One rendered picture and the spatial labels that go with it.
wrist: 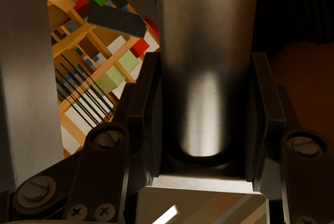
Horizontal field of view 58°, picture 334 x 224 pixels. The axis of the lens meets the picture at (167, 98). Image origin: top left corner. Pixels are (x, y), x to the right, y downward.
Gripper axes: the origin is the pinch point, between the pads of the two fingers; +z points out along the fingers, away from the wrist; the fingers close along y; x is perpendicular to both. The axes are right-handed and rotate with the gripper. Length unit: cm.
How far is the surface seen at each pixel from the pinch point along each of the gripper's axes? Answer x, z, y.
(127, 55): -180, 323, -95
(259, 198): -399, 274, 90
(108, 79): -185, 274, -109
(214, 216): -252, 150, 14
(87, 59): -406, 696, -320
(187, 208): -492, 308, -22
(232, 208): -244, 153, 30
